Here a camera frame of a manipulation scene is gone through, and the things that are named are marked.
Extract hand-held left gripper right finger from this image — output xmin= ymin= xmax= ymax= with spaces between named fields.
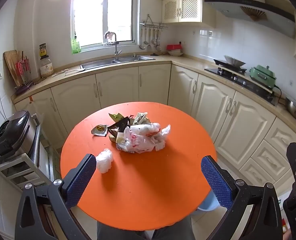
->
xmin=200 ymin=155 xmax=283 ymax=240

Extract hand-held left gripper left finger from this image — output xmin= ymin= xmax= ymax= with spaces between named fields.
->
xmin=15 ymin=154 xmax=97 ymax=240

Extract light blue plastic bin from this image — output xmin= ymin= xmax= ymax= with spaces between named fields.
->
xmin=197 ymin=194 xmax=220 ymax=212

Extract white plastic wad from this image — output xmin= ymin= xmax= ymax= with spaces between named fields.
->
xmin=95 ymin=148 xmax=113 ymax=174

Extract small yellow wrapper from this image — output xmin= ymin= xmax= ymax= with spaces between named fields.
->
xmin=91 ymin=124 xmax=109 ymax=137

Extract black snack wrapper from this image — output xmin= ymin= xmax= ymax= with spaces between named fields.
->
xmin=107 ymin=116 xmax=131 ymax=140

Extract pile of wrappers and bags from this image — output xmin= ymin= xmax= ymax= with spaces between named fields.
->
xmin=116 ymin=122 xmax=171 ymax=153

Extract green snack wrapper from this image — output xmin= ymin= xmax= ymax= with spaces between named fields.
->
xmin=108 ymin=112 xmax=125 ymax=123

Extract white metal storage rack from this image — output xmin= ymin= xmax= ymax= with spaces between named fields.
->
xmin=0 ymin=114 xmax=55 ymax=188

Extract orange round table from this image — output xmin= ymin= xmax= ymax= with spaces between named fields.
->
xmin=60 ymin=102 xmax=218 ymax=231

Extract dark steel rice cooker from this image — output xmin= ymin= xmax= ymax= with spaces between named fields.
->
xmin=0 ymin=110 xmax=37 ymax=160

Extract black gas stove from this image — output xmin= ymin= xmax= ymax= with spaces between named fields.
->
xmin=204 ymin=66 xmax=278 ymax=105

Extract green electric cooker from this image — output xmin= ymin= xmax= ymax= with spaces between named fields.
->
xmin=250 ymin=65 xmax=277 ymax=88

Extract cream base kitchen cabinets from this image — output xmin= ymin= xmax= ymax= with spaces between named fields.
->
xmin=14 ymin=64 xmax=296 ymax=198

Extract light wooden board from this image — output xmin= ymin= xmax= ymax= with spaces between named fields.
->
xmin=218 ymin=67 xmax=275 ymax=89

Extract dark purple tray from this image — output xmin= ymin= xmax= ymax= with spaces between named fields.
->
xmin=15 ymin=81 xmax=35 ymax=95

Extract glass jar white label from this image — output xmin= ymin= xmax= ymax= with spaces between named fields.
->
xmin=40 ymin=57 xmax=54 ymax=78

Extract steel double sink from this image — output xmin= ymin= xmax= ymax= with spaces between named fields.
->
xmin=80 ymin=54 xmax=155 ymax=70

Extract steel wok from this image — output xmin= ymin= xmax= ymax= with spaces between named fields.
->
xmin=224 ymin=55 xmax=246 ymax=67

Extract red utensil holder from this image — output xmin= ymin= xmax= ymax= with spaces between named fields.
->
xmin=15 ymin=51 xmax=33 ymax=85

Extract green dish soap bottle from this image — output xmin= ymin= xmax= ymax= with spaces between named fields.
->
xmin=72 ymin=36 xmax=81 ymax=54

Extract yellow black bottle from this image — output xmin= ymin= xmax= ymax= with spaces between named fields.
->
xmin=39 ymin=43 xmax=48 ymax=60

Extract wooden cutting board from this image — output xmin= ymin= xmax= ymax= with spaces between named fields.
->
xmin=3 ymin=50 xmax=22 ymax=87

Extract steel kitchen faucet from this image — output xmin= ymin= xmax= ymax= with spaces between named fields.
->
xmin=104 ymin=31 xmax=122 ymax=60

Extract hanging steel skimmer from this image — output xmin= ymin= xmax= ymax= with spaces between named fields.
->
xmin=155 ymin=29 xmax=162 ymax=52

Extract hanging steel ladle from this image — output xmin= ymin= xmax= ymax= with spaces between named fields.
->
xmin=139 ymin=27 xmax=146 ymax=50

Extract brown folding fan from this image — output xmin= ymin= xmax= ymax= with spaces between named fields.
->
xmin=240 ymin=6 xmax=268 ymax=22

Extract kitchen window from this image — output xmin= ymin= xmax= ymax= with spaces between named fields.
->
xmin=70 ymin=0 xmax=141 ymax=49

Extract grey range hood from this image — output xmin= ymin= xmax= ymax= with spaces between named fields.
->
xmin=204 ymin=0 xmax=296 ymax=38

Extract black power cord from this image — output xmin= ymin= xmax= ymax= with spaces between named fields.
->
xmin=273 ymin=85 xmax=296 ymax=105

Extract steel wall utensil rack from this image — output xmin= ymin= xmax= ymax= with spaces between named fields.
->
xmin=140 ymin=14 xmax=168 ymax=30

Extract cream double lattice wall cabinet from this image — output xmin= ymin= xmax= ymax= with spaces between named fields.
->
xmin=161 ymin=0 xmax=216 ymax=28

